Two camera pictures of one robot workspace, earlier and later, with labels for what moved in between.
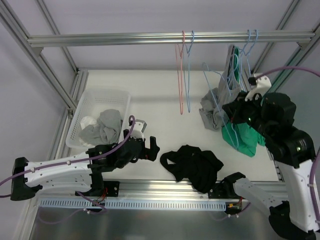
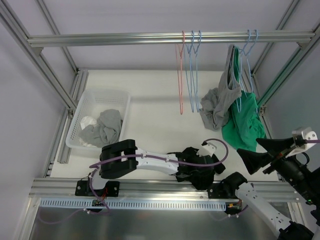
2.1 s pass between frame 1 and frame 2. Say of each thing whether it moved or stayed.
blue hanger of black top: moved
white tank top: stayed
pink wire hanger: stayed
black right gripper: moved
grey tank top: stayed
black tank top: stayed
